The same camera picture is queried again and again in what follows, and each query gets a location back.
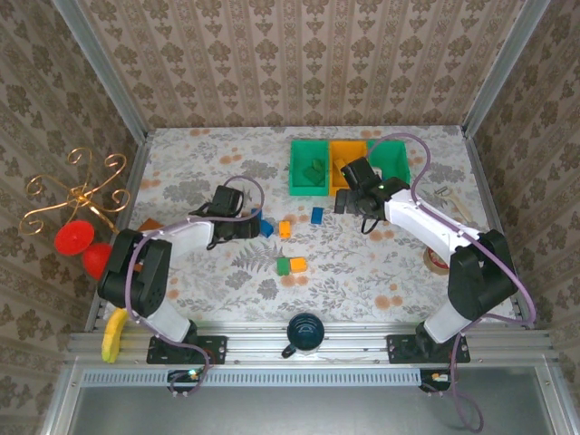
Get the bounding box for orange plastic bin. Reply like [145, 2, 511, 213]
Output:
[328, 140, 369, 198]

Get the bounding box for green plastic bin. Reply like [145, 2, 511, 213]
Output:
[365, 139, 412, 194]
[288, 139, 331, 198]

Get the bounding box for tape roll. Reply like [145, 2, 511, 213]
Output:
[423, 247, 452, 276]

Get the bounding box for dark blue mug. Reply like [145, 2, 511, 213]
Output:
[280, 312, 326, 360]

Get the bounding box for red oval plastic toy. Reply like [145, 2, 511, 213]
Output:
[82, 243, 114, 281]

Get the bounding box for red round plastic toy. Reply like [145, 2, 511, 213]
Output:
[53, 220, 96, 257]

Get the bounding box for yellow banana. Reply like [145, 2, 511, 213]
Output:
[101, 307, 130, 364]

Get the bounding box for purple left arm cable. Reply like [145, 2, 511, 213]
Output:
[125, 175, 266, 400]

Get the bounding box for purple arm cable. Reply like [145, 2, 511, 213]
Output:
[125, 175, 266, 400]
[369, 133, 538, 432]

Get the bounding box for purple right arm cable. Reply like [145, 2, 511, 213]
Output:
[369, 133, 538, 432]

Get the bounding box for wooden handled peeler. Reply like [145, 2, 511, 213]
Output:
[432, 184, 475, 224]

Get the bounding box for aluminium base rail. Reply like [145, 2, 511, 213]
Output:
[67, 320, 555, 369]

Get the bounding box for grey slotted cable duct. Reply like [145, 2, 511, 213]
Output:
[83, 367, 421, 387]

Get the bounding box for gold wire stand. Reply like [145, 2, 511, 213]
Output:
[21, 147, 132, 237]

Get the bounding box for aluminium frame post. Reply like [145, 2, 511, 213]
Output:
[52, 0, 150, 140]
[462, 0, 553, 136]

